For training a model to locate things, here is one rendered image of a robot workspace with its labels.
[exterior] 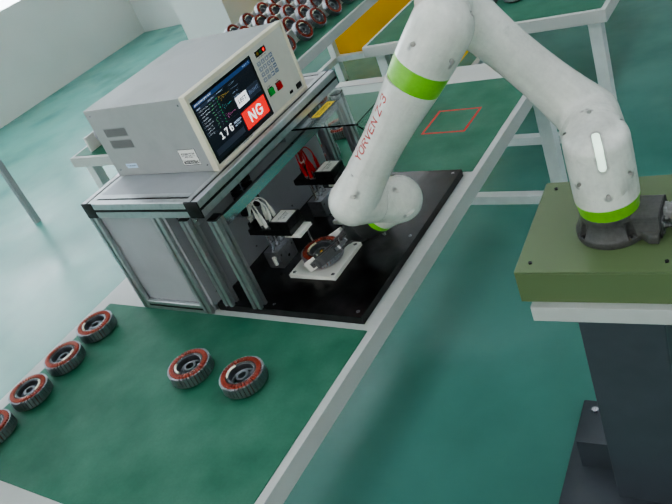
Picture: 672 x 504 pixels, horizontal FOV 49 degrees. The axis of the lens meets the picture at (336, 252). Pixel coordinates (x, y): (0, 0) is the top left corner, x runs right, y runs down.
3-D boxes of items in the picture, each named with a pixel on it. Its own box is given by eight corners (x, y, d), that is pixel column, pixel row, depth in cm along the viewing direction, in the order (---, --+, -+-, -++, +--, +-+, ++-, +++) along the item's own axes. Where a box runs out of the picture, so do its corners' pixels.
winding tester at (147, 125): (308, 87, 211) (280, 19, 201) (220, 171, 184) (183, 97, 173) (210, 100, 234) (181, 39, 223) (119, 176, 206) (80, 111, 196)
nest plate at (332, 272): (362, 245, 199) (361, 241, 199) (336, 280, 190) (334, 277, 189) (317, 244, 208) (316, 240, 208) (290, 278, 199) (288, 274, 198)
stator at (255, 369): (277, 366, 173) (270, 355, 171) (254, 402, 165) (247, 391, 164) (239, 364, 179) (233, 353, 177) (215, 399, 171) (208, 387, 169)
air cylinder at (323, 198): (339, 202, 224) (333, 187, 221) (327, 217, 219) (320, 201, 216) (325, 202, 227) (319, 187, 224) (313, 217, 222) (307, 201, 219)
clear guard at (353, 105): (419, 97, 206) (413, 78, 203) (382, 142, 191) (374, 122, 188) (325, 107, 225) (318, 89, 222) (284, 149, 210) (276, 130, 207)
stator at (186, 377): (210, 350, 188) (204, 339, 186) (218, 375, 178) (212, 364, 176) (170, 371, 187) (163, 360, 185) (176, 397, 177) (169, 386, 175)
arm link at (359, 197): (450, 101, 144) (420, 68, 150) (405, 99, 138) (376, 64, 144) (376, 235, 166) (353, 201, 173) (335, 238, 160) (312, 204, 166)
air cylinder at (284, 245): (298, 251, 208) (291, 236, 206) (284, 268, 204) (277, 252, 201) (284, 251, 211) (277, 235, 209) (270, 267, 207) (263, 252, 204)
